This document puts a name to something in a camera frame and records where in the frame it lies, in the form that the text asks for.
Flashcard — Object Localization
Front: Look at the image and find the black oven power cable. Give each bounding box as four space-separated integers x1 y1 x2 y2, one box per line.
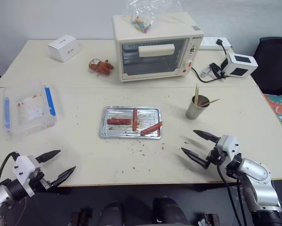
190 66 226 83

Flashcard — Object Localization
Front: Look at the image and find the brown toy bear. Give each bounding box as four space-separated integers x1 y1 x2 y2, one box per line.
88 58 115 76

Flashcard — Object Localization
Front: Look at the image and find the white cube with black panels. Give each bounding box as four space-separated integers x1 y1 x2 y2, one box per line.
220 52 259 78

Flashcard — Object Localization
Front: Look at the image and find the white cardboard box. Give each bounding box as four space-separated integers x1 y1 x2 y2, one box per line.
47 34 80 63

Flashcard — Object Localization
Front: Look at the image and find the steel cup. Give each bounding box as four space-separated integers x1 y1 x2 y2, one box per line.
185 94 210 120

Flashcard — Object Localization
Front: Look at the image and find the clear box with blue clips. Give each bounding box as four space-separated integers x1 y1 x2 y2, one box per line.
2 81 58 137

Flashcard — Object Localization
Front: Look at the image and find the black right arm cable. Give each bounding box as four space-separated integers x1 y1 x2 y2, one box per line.
217 162 243 226

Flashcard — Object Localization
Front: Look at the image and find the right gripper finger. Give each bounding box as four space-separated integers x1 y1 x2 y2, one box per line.
181 147 209 170
193 129 219 144

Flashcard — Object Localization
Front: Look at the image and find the cream toaster oven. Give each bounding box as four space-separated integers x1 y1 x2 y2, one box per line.
112 13 205 83

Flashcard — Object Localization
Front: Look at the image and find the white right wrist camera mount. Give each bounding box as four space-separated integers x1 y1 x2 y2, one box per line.
215 134 240 163

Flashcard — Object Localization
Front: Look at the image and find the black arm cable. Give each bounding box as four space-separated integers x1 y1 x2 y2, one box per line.
217 162 243 226
0 152 21 186

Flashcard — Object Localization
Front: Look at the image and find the dark rounded shape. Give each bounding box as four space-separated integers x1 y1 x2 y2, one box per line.
99 201 127 226
152 196 190 226

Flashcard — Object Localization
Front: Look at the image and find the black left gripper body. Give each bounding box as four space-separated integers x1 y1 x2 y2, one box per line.
31 171 53 193

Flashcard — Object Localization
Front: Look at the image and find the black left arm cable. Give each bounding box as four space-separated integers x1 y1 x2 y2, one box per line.
0 152 21 186

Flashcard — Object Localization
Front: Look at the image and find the small dark reddish block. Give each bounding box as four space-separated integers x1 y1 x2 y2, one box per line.
71 207 94 226
196 212 221 226

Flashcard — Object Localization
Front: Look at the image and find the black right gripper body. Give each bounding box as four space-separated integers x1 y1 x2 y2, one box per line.
203 141 227 169

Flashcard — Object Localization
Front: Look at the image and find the white power strip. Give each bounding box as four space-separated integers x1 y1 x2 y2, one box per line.
199 37 232 51

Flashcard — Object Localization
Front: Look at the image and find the clear bag of colourful bits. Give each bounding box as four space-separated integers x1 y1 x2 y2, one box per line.
128 0 153 34

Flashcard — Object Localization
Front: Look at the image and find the small silver connector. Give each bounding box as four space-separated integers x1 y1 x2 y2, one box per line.
200 66 212 77

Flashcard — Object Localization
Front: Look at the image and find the red sausage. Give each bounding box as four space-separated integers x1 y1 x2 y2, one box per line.
140 121 163 137
132 107 138 132
106 118 132 125

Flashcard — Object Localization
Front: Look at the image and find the black office chair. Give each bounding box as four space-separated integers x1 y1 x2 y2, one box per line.
250 37 282 96

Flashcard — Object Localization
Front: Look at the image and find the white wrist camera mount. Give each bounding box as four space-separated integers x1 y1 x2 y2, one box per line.
12 154 41 197
215 134 240 163

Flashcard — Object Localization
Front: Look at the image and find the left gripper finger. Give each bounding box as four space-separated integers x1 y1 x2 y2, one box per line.
35 149 62 164
50 166 77 188

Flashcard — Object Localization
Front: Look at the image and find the black plug with cable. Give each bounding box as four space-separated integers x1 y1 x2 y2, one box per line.
215 38 229 57

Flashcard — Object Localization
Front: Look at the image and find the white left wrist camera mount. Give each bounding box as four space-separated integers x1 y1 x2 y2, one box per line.
12 154 41 197

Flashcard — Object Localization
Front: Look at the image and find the colourful patterned cloth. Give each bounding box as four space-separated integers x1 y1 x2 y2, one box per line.
264 91 282 140

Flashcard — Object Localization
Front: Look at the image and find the black adapter plug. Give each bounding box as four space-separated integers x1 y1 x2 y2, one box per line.
209 62 224 79

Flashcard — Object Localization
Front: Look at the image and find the ribbed metal baking tray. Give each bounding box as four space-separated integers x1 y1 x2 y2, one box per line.
98 105 163 140

